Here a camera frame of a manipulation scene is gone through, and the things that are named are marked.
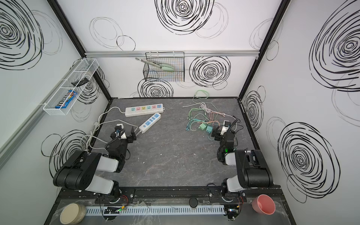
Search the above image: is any small blue white power strip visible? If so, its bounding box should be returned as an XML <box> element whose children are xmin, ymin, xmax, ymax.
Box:
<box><xmin>139</xmin><ymin>113</ymin><xmax>161</xmax><ymax>134</ymax></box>

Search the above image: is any large multicolour power strip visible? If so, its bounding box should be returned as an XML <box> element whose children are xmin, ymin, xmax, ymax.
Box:
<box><xmin>125</xmin><ymin>104</ymin><xmax>165</xmax><ymax>117</ymax></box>

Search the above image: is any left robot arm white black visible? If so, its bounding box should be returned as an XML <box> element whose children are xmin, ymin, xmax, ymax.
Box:
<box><xmin>53</xmin><ymin>124</ymin><xmax>137</xmax><ymax>202</ymax></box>

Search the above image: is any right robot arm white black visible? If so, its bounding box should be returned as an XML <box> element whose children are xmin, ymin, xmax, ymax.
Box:
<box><xmin>211</xmin><ymin>125</ymin><xmax>274</xmax><ymax>193</ymax></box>

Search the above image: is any teal charger plug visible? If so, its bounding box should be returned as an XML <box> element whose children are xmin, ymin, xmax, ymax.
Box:
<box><xmin>206</xmin><ymin>126</ymin><xmax>213</xmax><ymax>134</ymax></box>

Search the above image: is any blue candy packet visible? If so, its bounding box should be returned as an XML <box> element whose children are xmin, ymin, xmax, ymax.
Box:
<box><xmin>55</xmin><ymin>90</ymin><xmax>77</xmax><ymax>109</ymax></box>

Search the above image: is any black round knob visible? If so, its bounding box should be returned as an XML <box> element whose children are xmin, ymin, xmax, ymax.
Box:
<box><xmin>189</xmin><ymin>198</ymin><xmax>198</xmax><ymax>208</ymax></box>

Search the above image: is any pink plastic cup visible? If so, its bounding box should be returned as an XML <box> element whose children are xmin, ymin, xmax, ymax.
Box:
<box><xmin>251</xmin><ymin>194</ymin><xmax>276</xmax><ymax>215</ymax></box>

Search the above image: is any round beige lid container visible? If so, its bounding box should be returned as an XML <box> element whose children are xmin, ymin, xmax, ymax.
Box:
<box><xmin>60</xmin><ymin>203</ymin><xmax>86</xmax><ymax>225</ymax></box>

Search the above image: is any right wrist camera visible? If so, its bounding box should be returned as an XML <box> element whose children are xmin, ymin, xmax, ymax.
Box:
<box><xmin>220</xmin><ymin>120</ymin><xmax>231</xmax><ymax>136</ymax></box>

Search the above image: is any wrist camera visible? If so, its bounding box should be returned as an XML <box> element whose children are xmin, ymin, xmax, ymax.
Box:
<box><xmin>220</xmin><ymin>120</ymin><xmax>231</xmax><ymax>136</ymax></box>
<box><xmin>114</xmin><ymin>123</ymin><xmax>124</xmax><ymax>132</ymax></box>

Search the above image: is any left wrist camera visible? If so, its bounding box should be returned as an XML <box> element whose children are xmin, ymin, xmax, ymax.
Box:
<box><xmin>114</xmin><ymin>123</ymin><xmax>124</xmax><ymax>132</ymax></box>

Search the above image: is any white power cord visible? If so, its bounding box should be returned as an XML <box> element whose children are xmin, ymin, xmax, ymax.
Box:
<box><xmin>85</xmin><ymin>106</ymin><xmax>141</xmax><ymax>151</ymax></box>

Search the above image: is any tangle of coloured cables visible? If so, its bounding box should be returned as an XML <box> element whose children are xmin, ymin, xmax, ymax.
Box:
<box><xmin>182</xmin><ymin>89</ymin><xmax>240</xmax><ymax>140</ymax></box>

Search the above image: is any black front rail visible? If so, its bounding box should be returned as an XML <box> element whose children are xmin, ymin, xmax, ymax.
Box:
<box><xmin>55</xmin><ymin>185</ymin><xmax>286</xmax><ymax>204</ymax></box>

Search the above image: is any white slotted cable duct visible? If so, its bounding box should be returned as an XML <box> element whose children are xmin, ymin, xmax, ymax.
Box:
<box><xmin>85</xmin><ymin>205</ymin><xmax>225</xmax><ymax>216</ymax></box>

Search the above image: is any white wire shelf basket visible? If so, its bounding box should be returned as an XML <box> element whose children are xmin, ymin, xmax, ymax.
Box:
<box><xmin>43</xmin><ymin>58</ymin><xmax>99</xmax><ymax>116</ymax></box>

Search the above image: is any black wire basket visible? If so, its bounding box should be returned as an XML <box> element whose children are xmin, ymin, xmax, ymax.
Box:
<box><xmin>141</xmin><ymin>51</ymin><xmax>185</xmax><ymax>82</ymax></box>

